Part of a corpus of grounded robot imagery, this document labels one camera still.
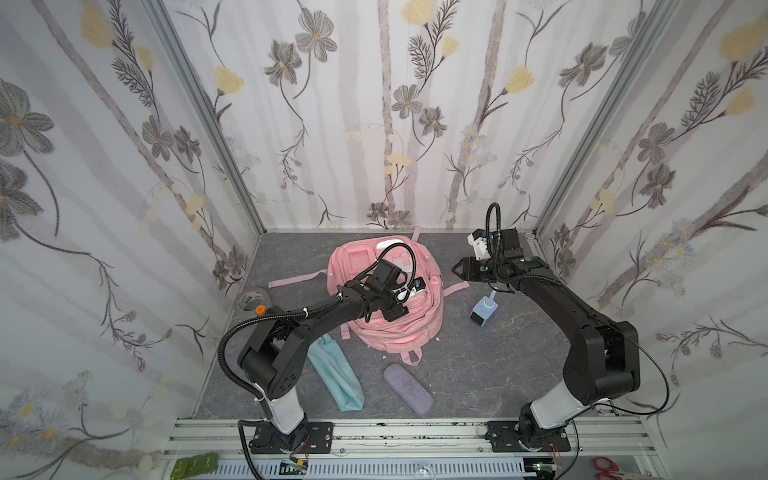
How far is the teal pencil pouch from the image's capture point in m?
0.78

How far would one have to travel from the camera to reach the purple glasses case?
0.79 m

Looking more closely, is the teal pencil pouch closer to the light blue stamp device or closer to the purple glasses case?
the purple glasses case

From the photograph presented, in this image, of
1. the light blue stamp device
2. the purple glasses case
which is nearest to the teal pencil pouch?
the purple glasses case

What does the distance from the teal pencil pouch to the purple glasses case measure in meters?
0.09
